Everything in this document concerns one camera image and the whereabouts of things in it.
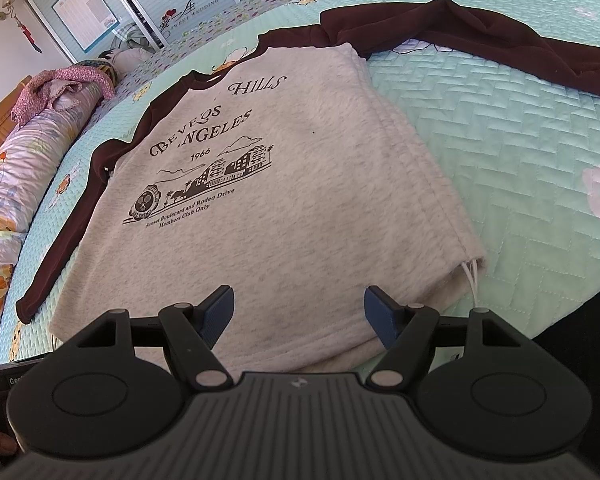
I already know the floral rolled quilt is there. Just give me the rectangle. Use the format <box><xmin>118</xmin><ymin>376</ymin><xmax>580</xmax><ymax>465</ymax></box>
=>
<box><xmin>0</xmin><ymin>84</ymin><xmax>102</xmax><ymax>325</ymax></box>

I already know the teal bee-pattern bedspread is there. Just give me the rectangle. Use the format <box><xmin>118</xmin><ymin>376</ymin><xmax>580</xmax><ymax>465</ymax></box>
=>
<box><xmin>0</xmin><ymin>0</ymin><xmax>600</xmax><ymax>364</ymax></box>

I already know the red hanging wall ornament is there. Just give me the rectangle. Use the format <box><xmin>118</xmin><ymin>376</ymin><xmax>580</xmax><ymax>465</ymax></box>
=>
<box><xmin>14</xmin><ymin>15</ymin><xmax>43</xmax><ymax>54</ymax></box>

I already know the grey and maroon sweatshirt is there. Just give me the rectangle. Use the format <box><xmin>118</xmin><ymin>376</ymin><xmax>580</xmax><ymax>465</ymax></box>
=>
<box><xmin>16</xmin><ymin>0</ymin><xmax>600</xmax><ymax>375</ymax></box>

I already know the pink crumpled garment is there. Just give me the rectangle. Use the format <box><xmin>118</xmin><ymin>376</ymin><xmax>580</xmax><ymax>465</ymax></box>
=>
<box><xmin>10</xmin><ymin>64</ymin><xmax>117</xmax><ymax>127</ymax></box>

